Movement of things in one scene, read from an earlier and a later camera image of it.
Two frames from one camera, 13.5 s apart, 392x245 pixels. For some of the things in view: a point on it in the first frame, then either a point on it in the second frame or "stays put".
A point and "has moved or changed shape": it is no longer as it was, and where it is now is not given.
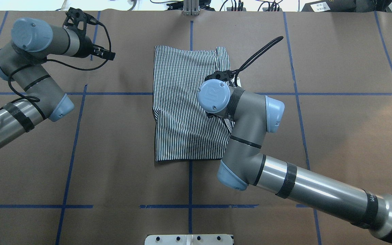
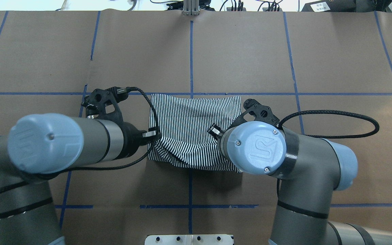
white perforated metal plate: (209, 239) stays put
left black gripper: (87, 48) -> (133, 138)
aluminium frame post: (191, 7) stays put
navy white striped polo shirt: (183, 129) has moved or changed shape
